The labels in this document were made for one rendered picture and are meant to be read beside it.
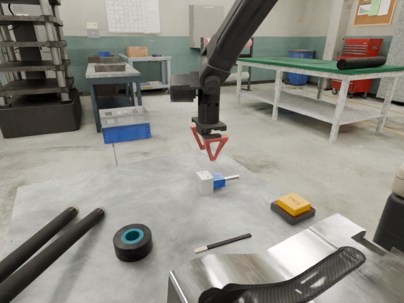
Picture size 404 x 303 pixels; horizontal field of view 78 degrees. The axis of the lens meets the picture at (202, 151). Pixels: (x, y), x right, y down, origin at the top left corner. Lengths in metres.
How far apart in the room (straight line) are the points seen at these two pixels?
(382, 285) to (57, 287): 0.54
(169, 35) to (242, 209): 6.26
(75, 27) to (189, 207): 6.07
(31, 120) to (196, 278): 3.89
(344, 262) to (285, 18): 7.98
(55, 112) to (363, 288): 3.92
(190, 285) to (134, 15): 6.44
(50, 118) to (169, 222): 3.56
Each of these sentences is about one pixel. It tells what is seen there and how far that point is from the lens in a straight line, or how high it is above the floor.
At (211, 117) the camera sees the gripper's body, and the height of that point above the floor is 1.04.
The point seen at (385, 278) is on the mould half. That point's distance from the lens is 0.51.
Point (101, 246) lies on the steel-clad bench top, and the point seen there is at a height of 0.80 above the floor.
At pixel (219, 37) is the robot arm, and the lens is 0.54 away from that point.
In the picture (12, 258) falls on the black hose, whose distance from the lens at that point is 0.59.
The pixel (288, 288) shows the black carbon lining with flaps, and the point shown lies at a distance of 0.44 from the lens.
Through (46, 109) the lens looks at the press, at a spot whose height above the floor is 0.35.
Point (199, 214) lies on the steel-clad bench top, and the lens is 0.68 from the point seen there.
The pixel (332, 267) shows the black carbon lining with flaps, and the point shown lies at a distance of 0.50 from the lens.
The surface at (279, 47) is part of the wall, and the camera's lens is 8.24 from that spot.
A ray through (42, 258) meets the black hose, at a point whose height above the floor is 0.88.
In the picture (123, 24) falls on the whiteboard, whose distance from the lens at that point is 6.58.
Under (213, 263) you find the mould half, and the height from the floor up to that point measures 0.93.
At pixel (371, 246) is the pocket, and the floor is 0.87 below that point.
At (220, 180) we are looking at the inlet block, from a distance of 0.75.
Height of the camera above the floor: 1.22
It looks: 24 degrees down
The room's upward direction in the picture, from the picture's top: straight up
